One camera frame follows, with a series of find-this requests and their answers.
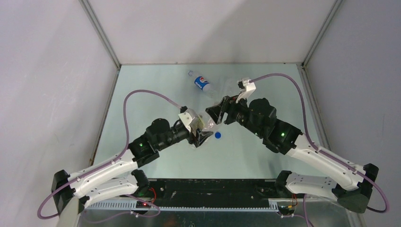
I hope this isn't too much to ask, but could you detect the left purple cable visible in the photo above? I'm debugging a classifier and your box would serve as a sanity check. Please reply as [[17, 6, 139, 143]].
[[37, 90, 189, 220]]

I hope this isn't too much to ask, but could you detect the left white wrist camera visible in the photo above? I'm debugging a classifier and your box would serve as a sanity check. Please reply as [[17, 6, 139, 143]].
[[178, 106, 204, 135]]

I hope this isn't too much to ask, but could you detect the Pepsi labelled clear bottle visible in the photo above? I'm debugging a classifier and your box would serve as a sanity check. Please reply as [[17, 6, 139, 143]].
[[187, 70, 217, 99]]

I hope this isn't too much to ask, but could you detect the clear unlabelled plastic bottle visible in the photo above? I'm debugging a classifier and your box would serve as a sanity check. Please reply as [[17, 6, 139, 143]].
[[219, 78, 240, 98]]

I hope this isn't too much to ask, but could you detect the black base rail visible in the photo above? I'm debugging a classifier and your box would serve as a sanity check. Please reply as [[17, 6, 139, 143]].
[[133, 178, 293, 208]]

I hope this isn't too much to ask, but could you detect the controller board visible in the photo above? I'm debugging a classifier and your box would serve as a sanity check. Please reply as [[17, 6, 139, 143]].
[[277, 205, 296, 218], [135, 201, 152, 209]]

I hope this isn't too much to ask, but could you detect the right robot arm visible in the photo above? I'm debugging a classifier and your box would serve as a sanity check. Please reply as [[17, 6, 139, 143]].
[[206, 96, 379, 213]]

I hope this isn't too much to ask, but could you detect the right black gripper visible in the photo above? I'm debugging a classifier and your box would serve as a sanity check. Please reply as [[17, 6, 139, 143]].
[[205, 92, 263, 138]]

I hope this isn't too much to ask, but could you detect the right controller board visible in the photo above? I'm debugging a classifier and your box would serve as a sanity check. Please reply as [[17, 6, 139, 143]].
[[277, 205, 296, 218]]

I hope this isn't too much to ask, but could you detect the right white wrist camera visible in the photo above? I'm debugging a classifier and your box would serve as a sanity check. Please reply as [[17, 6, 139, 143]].
[[235, 78, 256, 103]]

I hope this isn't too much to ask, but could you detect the white slotted cable duct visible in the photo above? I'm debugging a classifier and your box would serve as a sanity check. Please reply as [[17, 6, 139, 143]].
[[86, 200, 279, 212]]

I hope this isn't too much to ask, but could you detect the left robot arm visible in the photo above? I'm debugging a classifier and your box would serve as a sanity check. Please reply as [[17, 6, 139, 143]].
[[52, 106, 221, 214]]

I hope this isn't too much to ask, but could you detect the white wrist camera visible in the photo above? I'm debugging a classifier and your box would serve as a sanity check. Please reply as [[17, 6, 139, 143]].
[[178, 106, 204, 135], [235, 78, 256, 103]]

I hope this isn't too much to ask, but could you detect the left controller board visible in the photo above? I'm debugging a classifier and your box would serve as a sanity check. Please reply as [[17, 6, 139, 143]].
[[135, 201, 152, 209]]

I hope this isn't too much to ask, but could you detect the clear bottle with yellow label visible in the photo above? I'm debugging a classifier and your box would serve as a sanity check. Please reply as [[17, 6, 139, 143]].
[[198, 110, 222, 133]]

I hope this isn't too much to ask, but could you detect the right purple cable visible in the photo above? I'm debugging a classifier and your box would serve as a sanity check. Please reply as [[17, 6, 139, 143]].
[[250, 73, 391, 214]]

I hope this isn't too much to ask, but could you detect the purple cable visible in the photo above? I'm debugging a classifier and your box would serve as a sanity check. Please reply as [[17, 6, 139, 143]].
[[250, 73, 391, 214], [37, 90, 189, 220]]

